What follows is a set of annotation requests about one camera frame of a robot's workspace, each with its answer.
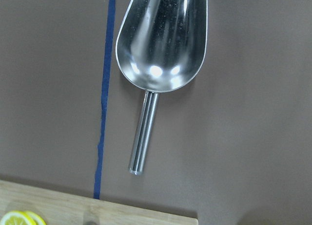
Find metal ice scoop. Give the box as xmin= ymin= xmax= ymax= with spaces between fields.
xmin=116 ymin=0 xmax=208 ymax=175

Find wooden cutting board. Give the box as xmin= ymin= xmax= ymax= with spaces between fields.
xmin=0 ymin=180 xmax=198 ymax=225

